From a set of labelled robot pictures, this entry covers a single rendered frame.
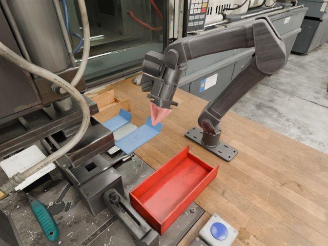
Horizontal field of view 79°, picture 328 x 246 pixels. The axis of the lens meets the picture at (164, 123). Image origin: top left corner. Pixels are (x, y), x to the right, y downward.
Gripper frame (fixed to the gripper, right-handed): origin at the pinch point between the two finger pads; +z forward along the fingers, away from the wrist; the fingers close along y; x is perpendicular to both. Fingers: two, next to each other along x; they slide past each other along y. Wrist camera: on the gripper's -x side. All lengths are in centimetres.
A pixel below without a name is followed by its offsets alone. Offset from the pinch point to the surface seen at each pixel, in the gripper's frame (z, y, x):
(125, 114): 4.3, -5.0, -19.4
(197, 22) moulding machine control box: -56, -63, -41
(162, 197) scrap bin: 16.2, 6.9, 16.5
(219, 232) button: 13.2, 7.6, 33.8
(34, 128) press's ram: 1.7, 36.9, 0.9
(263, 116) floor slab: -12, -212, -5
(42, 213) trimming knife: 27.2, 29.3, -2.6
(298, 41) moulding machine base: -169, -415, -40
